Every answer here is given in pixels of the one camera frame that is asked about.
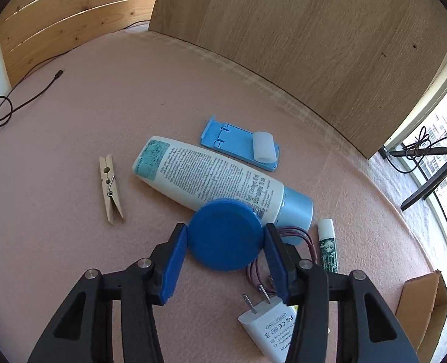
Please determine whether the wooden slat panel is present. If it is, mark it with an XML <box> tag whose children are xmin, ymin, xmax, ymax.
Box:
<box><xmin>0</xmin><ymin>0</ymin><xmax>164</xmax><ymax>87</ymax></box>

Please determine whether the green lip balm stick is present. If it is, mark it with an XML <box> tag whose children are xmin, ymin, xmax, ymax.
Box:
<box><xmin>317</xmin><ymin>218</ymin><xmax>338</xmax><ymax>273</ymax></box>

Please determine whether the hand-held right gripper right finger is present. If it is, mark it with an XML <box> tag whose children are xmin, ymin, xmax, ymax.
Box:
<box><xmin>263</xmin><ymin>222</ymin><xmax>421</xmax><ymax>363</ymax></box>

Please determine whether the white lotion tube blue cap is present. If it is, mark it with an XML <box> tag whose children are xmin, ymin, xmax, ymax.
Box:
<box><xmin>132</xmin><ymin>136</ymin><xmax>314</xmax><ymax>246</ymax></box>

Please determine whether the black tripod cable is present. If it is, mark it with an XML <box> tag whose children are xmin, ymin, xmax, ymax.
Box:
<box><xmin>401</xmin><ymin>125</ymin><xmax>447</xmax><ymax>175</ymax></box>

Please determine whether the maroon coiled cable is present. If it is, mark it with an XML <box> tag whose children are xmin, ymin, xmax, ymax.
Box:
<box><xmin>245</xmin><ymin>226</ymin><xmax>319</xmax><ymax>296</ymax></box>

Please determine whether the white power adapter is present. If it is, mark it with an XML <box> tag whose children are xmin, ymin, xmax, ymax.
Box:
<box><xmin>238</xmin><ymin>283</ymin><xmax>298</xmax><ymax>363</ymax></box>

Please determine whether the white translucent eraser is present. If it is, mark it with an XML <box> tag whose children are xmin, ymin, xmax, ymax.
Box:
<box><xmin>252</xmin><ymin>131</ymin><xmax>277</xmax><ymax>164</ymax></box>

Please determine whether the blue round lid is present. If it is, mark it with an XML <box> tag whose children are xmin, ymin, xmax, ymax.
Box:
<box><xmin>187</xmin><ymin>198</ymin><xmax>264</xmax><ymax>272</ymax></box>

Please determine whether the blue phone stand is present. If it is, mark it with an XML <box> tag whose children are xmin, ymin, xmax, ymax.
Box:
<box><xmin>200</xmin><ymin>115</ymin><xmax>281</xmax><ymax>172</ymax></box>

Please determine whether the cardboard box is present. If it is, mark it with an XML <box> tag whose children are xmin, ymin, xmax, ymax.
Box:
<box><xmin>395</xmin><ymin>270</ymin><xmax>447</xmax><ymax>363</ymax></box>

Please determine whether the black cable with plug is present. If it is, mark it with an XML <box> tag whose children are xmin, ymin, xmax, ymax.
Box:
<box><xmin>0</xmin><ymin>69</ymin><xmax>64</xmax><ymax>140</ymax></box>

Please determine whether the large wooden board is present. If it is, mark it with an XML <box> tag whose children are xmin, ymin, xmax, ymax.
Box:
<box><xmin>148</xmin><ymin>0</ymin><xmax>447</xmax><ymax>159</ymax></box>

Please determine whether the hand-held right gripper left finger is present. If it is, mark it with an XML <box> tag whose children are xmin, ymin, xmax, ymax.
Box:
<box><xmin>27</xmin><ymin>222</ymin><xmax>188</xmax><ymax>363</ymax></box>

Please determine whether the black tripod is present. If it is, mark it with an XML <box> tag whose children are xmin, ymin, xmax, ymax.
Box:
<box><xmin>378</xmin><ymin>142</ymin><xmax>447</xmax><ymax>212</ymax></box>

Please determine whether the wooden clothespin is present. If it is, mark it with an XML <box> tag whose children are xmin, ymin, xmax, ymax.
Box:
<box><xmin>98</xmin><ymin>153</ymin><xmax>125</xmax><ymax>224</ymax></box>

